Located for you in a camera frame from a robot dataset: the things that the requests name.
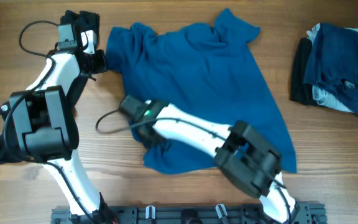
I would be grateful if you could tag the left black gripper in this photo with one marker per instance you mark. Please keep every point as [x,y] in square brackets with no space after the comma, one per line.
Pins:
[100,66]

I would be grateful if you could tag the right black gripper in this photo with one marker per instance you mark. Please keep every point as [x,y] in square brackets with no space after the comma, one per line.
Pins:
[146,141]

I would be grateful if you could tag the blue t-shirt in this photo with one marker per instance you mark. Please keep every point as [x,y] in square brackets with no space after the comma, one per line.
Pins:
[206,70]

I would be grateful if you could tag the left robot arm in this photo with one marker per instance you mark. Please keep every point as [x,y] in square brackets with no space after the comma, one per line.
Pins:
[85,201]

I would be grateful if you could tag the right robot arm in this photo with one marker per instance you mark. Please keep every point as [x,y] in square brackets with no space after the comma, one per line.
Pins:
[245,157]

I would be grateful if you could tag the black t-shirt with logo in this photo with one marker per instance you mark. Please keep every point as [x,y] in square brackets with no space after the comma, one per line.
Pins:
[38,122]

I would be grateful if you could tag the folded black garment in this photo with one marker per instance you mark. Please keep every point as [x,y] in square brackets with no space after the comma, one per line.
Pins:
[300,92]

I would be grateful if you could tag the folded navy blue garment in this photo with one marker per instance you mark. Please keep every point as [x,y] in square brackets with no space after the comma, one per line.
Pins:
[340,62]

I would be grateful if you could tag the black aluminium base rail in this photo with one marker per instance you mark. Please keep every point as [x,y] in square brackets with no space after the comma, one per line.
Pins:
[306,213]

